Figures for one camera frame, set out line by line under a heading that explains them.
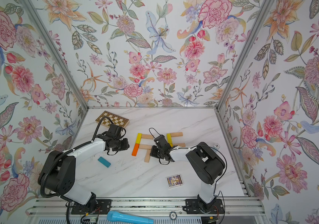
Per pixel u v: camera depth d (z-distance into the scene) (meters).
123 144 0.82
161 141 0.75
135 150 0.95
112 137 0.69
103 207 0.74
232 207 0.77
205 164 0.49
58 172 0.45
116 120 1.09
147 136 1.03
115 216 0.69
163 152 0.74
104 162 0.91
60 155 0.46
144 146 0.98
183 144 1.00
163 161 0.83
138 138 1.01
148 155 0.93
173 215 0.72
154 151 0.84
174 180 0.82
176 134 1.04
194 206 0.74
